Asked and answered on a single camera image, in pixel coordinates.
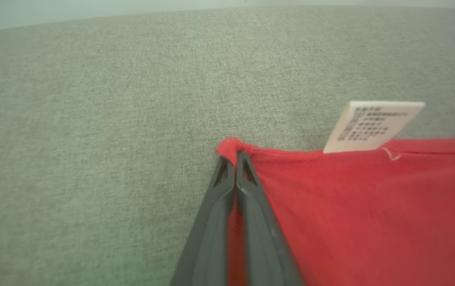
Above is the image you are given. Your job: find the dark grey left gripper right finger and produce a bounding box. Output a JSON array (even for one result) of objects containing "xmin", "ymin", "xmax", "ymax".
[{"xmin": 236, "ymin": 151, "xmax": 304, "ymax": 286}]

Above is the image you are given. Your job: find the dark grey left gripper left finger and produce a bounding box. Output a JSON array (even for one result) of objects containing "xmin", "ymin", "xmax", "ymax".
[{"xmin": 170, "ymin": 157, "xmax": 236, "ymax": 286}]

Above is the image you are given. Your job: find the red white-trimmed basketball jersey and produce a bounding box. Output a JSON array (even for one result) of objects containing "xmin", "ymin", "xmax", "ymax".
[{"xmin": 215, "ymin": 100, "xmax": 455, "ymax": 286}]

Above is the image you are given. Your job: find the grey fabric sofa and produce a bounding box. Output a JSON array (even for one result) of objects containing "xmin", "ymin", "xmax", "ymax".
[{"xmin": 0, "ymin": 5, "xmax": 455, "ymax": 286}]

